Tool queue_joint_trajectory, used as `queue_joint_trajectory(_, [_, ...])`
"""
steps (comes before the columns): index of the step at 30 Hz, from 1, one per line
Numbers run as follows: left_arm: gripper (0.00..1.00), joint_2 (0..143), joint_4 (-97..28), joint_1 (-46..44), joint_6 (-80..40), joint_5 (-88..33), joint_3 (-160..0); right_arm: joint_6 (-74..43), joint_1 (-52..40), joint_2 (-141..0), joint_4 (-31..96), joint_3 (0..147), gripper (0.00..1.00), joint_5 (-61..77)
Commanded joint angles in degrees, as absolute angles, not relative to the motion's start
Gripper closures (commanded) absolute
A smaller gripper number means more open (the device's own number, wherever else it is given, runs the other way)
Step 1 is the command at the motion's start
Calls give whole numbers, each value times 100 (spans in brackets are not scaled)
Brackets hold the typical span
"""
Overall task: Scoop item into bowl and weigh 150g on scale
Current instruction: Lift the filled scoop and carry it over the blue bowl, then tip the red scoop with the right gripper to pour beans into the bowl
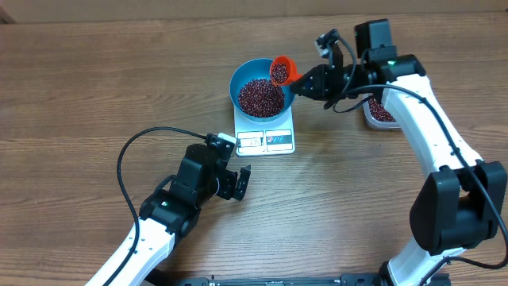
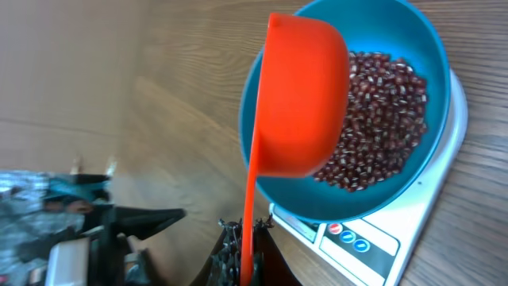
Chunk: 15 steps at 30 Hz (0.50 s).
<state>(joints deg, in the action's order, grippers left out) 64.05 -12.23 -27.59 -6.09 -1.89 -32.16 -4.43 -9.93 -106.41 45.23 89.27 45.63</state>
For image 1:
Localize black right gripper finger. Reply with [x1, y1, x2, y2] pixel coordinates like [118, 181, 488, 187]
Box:
[291, 83, 324, 100]
[292, 65, 328, 85]

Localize red scoop with blue handle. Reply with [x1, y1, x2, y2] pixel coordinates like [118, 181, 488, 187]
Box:
[270, 56, 302, 86]

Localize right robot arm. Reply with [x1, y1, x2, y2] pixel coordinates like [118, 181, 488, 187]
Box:
[290, 19, 507, 285]

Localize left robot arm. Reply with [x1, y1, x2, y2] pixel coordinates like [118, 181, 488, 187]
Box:
[87, 137, 251, 285]

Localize red beans in bowl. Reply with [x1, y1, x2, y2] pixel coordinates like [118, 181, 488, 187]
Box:
[238, 79, 285, 118]

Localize blue metal bowl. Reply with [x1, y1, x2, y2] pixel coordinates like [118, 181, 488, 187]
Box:
[229, 58, 295, 122]

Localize white digital kitchen scale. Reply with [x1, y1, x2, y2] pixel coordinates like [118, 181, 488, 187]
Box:
[234, 108, 296, 157]

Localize clear plastic food container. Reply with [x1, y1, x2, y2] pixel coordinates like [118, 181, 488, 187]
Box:
[362, 95, 399, 130]

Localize red beans in container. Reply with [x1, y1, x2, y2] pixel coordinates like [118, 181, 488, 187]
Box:
[368, 99, 395, 122]

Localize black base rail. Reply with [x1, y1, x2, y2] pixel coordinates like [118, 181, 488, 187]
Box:
[146, 268, 452, 286]

